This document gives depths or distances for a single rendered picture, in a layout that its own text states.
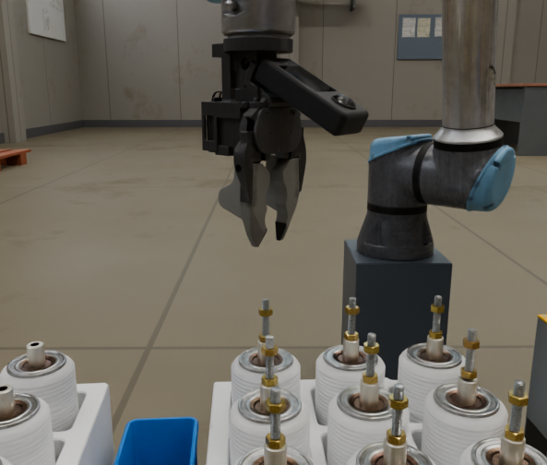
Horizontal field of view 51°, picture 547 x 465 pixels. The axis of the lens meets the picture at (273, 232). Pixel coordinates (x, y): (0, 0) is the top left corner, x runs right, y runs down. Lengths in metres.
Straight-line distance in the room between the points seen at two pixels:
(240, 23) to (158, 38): 9.58
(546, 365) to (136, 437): 0.60
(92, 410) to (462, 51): 0.78
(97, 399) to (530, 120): 5.49
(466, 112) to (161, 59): 9.26
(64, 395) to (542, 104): 5.60
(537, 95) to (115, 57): 6.77
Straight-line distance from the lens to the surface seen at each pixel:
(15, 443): 0.73
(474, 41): 1.00
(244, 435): 0.68
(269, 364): 0.67
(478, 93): 1.01
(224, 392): 0.88
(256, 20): 0.58
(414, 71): 10.26
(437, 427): 0.73
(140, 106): 10.20
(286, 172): 0.62
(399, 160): 1.08
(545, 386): 0.87
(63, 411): 0.85
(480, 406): 0.74
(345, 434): 0.70
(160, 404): 1.22
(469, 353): 0.72
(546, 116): 6.10
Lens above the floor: 0.61
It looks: 14 degrees down
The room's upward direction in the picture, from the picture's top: straight up
